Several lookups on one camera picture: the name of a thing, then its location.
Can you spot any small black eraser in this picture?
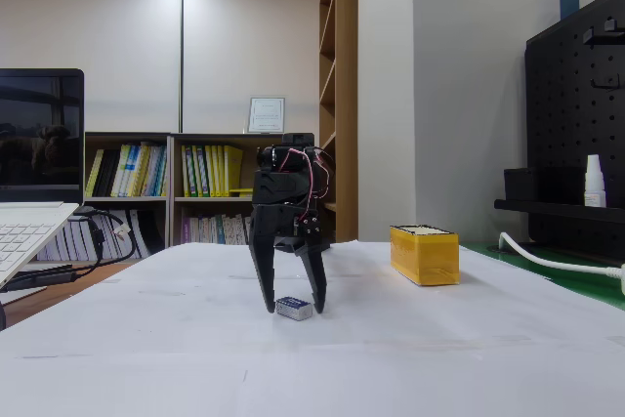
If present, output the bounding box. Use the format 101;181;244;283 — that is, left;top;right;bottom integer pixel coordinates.
274;295;313;323

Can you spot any black pegboard cup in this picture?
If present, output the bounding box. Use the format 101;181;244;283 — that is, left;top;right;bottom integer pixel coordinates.
503;167;538;203

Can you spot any yellow white spine book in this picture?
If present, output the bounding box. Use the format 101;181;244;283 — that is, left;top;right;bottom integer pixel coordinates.
110;144;133;198
127;144;151;198

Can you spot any white paper sheet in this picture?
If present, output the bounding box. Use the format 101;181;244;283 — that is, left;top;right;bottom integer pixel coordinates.
341;265;625;346

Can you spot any red white servo cable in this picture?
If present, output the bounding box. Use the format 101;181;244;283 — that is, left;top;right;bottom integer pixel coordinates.
298;146;334;229

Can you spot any framed white certificate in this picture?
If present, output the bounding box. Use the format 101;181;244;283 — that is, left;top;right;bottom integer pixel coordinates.
246;96;288;136

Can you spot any white laptop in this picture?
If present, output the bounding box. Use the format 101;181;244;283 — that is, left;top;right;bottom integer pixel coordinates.
0;68;85;291

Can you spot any black pegboard stand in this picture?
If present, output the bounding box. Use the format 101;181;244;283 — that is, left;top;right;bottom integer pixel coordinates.
493;0;625;263

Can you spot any black cable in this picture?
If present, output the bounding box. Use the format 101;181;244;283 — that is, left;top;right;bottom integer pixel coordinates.
72;209;140;268
0;211;107;292

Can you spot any tall wooden bookshelf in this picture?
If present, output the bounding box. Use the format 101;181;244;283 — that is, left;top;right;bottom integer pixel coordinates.
318;0;360;243

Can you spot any low wooden bookshelf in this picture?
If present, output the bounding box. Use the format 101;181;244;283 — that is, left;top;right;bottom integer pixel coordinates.
168;132;338;248
83;132;173;262

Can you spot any black usb dongle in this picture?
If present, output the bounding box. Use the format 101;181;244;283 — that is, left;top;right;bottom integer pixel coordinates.
0;264;75;294

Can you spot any yellow rectangular box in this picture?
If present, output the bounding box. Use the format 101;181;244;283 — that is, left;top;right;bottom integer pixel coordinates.
389;224;461;287

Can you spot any blue white spine book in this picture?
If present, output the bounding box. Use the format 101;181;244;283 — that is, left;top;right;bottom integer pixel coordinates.
146;144;169;198

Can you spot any green desk mat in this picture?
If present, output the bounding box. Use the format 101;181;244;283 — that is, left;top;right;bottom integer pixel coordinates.
457;239;625;314

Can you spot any black spine book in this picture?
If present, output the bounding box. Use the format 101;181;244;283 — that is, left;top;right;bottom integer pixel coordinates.
93;147;122;198

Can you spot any white power strip cable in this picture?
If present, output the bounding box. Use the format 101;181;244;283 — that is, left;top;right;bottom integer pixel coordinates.
497;231;625;276

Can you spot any small white dropper bottle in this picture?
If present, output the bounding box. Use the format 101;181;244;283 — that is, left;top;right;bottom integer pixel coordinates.
583;153;608;208

